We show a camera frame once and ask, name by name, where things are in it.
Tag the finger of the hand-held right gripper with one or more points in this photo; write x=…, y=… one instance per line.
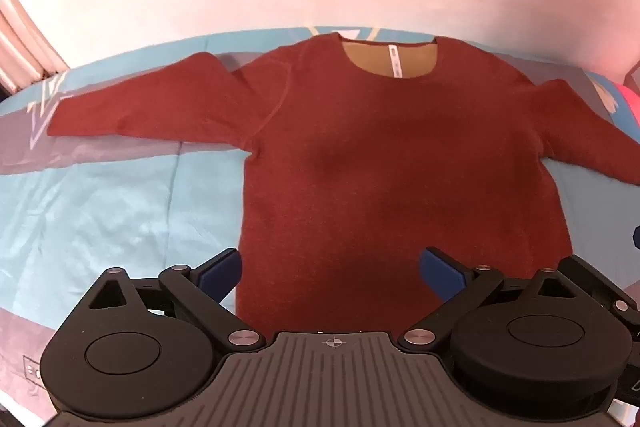
x=602, y=289

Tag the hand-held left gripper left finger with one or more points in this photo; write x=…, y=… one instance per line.
x=221, y=274

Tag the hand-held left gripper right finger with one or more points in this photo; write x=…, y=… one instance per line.
x=439, y=272

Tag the dark red sweater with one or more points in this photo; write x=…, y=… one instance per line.
x=375, y=157

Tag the blue and grey bedsheet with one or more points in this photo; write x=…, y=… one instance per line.
x=100, y=207

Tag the pink pillow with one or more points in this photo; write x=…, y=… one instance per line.
x=631, y=94

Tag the pale striped curtain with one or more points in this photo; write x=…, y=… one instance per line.
x=25, y=42

